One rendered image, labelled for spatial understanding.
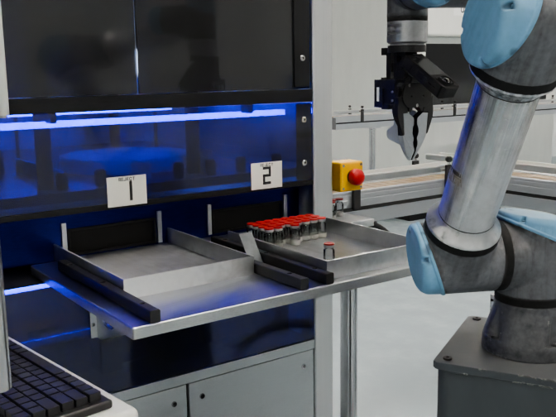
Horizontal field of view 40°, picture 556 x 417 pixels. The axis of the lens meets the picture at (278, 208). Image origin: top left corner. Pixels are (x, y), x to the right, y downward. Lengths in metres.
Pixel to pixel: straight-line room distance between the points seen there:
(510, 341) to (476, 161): 0.34
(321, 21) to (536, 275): 0.83
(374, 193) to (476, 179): 1.00
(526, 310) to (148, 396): 0.82
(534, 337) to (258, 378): 0.76
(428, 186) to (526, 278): 1.01
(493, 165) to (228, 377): 0.92
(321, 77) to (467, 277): 0.75
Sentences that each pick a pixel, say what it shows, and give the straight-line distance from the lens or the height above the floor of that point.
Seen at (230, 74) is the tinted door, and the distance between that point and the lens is 1.67.
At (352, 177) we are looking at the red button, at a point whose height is 1.00.
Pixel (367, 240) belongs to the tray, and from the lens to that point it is 1.67.
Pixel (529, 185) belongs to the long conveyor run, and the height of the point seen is 0.91.
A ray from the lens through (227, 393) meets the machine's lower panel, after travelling 1.80.
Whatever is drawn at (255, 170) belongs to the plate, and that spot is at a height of 1.03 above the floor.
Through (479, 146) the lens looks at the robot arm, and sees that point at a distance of 1.07.
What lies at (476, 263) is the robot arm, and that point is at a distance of 1.20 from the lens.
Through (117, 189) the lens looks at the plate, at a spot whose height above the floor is 1.03.
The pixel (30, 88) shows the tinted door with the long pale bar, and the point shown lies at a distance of 1.49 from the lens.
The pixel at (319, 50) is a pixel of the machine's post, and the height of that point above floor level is 1.30.
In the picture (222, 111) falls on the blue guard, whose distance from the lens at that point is 1.65.
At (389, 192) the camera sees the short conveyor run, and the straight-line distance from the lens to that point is 2.12.
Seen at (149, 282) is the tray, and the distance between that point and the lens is 1.32.
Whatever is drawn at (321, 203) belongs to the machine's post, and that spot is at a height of 0.94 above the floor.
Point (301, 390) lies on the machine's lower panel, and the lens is 1.92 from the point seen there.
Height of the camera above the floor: 1.25
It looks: 10 degrees down
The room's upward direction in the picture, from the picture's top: 1 degrees counter-clockwise
